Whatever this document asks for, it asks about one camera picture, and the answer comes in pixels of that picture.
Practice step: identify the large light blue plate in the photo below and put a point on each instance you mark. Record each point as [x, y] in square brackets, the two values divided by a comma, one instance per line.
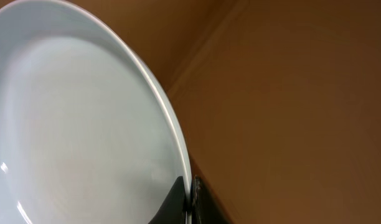
[87, 134]

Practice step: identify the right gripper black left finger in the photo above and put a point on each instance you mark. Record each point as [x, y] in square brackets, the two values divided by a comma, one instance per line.
[172, 210]

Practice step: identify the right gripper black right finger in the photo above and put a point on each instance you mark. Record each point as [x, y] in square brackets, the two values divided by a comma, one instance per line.
[205, 209]

